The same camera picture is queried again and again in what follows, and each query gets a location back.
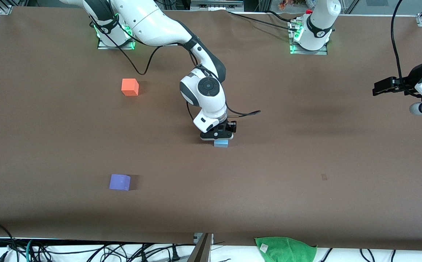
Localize grey metal equipment box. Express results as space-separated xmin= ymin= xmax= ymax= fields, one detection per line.
xmin=191 ymin=0 xmax=244 ymax=11

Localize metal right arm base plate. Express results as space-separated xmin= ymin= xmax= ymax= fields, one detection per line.
xmin=97 ymin=16 xmax=138 ymax=50

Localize purple foam block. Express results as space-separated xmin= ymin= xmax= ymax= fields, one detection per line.
xmin=109 ymin=174 xmax=131 ymax=191

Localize teal cable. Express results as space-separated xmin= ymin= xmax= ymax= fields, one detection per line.
xmin=26 ymin=239 xmax=37 ymax=262

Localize green cloth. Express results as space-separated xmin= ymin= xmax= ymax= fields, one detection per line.
xmin=255 ymin=237 xmax=318 ymax=262

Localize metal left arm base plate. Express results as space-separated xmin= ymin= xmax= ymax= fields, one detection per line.
xmin=288 ymin=18 xmax=328 ymax=56

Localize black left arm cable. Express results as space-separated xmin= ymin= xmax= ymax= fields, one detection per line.
xmin=390 ymin=0 xmax=421 ymax=97

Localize brown table cover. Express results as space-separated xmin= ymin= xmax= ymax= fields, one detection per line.
xmin=0 ymin=7 xmax=422 ymax=251

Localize orange foam block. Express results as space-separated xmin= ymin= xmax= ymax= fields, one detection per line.
xmin=121 ymin=78 xmax=139 ymax=96

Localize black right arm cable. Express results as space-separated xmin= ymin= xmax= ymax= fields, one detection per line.
xmin=114 ymin=36 xmax=261 ymax=122

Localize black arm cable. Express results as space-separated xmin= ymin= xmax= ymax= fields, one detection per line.
xmin=390 ymin=0 xmax=421 ymax=97
xmin=114 ymin=36 xmax=261 ymax=122

